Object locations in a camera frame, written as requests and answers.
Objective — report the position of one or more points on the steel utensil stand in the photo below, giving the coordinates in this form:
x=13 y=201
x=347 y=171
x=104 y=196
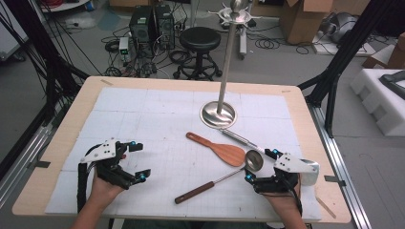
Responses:
x=227 y=63

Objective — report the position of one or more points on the open cardboard box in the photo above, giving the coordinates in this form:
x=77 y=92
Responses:
x=302 y=24

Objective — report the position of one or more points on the person's right hand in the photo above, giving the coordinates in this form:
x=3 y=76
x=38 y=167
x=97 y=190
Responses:
x=283 y=203

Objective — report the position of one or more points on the black computer tower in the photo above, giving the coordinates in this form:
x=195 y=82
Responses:
x=165 y=27
x=140 y=25

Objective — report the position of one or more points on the white grid mat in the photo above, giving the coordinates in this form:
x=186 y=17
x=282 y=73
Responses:
x=159 y=111

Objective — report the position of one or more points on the small grey power supply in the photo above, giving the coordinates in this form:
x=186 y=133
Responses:
x=124 y=49

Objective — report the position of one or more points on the metal serving spoon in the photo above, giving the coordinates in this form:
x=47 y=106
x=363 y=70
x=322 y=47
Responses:
x=238 y=137

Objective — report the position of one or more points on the dark curved part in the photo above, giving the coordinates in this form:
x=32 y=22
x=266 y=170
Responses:
x=394 y=82

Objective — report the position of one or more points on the aluminium rail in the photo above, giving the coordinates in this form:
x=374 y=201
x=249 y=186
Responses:
x=22 y=168
x=340 y=165

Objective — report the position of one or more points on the black round stool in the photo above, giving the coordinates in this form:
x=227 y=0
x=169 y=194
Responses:
x=200 y=38

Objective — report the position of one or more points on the brown cardboard box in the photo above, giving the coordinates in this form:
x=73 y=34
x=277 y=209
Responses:
x=393 y=54

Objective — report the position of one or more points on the person's left hand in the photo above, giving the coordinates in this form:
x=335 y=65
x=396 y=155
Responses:
x=102 y=192

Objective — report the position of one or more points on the grey round appliance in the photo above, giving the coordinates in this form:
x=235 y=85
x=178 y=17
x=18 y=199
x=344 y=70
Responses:
x=340 y=27

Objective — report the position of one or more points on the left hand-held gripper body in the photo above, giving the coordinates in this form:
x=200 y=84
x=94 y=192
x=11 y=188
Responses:
x=102 y=152

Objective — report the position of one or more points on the white foam block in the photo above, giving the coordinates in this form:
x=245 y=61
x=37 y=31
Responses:
x=375 y=101

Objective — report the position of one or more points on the wooden rice spatula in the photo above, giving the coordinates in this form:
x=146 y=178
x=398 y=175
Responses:
x=229 y=154

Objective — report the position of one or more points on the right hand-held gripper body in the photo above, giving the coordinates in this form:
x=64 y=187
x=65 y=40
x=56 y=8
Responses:
x=291 y=163

